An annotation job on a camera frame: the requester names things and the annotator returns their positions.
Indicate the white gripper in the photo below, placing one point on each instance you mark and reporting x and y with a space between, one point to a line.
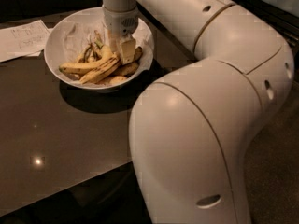
120 22

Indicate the long spotted yellow banana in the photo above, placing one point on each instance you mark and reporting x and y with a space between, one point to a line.
102 71

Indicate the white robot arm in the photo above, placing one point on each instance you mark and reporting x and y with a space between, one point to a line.
190 129

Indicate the small banana upper right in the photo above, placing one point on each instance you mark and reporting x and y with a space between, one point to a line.
138 53

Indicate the small banana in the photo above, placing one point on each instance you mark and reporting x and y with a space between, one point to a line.
126 70
111 81
138 53

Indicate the small banana middle right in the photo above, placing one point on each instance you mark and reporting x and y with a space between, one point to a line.
126 70

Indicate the small banana bottom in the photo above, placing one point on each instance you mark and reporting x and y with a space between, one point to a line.
111 81

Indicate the white bowl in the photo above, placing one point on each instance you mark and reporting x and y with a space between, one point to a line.
56 53

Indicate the small bananas back left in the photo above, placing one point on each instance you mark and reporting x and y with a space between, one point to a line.
92 52

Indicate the white paper sheets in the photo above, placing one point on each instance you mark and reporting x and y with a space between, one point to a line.
23 40

